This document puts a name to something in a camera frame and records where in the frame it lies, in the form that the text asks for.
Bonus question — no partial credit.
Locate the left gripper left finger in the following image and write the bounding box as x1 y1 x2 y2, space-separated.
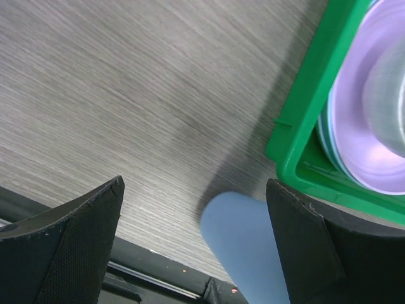
1 176 125 303

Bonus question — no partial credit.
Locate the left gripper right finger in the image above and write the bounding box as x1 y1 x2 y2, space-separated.
266 179 404 303

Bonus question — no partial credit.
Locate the blue cup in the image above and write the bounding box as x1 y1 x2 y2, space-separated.
200 192 290 303

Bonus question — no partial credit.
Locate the blue plate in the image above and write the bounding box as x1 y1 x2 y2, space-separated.
316 1 389 192

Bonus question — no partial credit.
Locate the white bowl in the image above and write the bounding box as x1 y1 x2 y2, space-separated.
363 39 404 157

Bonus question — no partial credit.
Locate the purple plate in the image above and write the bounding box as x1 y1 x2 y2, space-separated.
326 1 404 195

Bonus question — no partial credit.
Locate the green plastic bin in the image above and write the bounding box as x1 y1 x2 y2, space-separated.
266 1 404 225

